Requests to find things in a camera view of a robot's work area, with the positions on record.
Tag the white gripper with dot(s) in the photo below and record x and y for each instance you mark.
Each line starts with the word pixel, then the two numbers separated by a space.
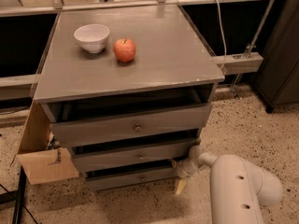
pixel 186 168

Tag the grey bottom drawer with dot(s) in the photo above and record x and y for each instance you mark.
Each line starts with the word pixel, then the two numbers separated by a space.
pixel 130 175

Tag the grey drawer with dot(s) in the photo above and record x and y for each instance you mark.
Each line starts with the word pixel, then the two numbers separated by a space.
pixel 130 175
pixel 124 156
pixel 114 128

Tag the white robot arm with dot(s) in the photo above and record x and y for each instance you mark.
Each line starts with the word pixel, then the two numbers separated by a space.
pixel 238 188

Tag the grey middle drawer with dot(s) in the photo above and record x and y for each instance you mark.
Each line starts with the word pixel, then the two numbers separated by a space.
pixel 124 156

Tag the grey wooden drawer cabinet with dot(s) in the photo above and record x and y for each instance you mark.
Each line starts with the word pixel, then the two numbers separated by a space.
pixel 171 68

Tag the grey top drawer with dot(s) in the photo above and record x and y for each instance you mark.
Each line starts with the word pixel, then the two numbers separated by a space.
pixel 114 128

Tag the light wooden side panel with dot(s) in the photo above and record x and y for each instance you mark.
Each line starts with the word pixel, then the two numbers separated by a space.
pixel 40 162

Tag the red apple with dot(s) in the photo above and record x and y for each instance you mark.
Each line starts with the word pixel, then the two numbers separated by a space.
pixel 124 50

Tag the dark cabinet at right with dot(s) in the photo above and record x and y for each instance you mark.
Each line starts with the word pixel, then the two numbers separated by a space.
pixel 277 80

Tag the diagonal metal rod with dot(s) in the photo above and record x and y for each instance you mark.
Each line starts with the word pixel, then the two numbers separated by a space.
pixel 250 46

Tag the white ceramic bowl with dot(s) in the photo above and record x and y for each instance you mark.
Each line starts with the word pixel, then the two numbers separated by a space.
pixel 92 37

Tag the black stand leg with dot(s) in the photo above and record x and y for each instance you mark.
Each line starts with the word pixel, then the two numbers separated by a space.
pixel 16 196

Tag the metal frame rail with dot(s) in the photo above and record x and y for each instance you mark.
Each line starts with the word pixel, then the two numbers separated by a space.
pixel 19 87

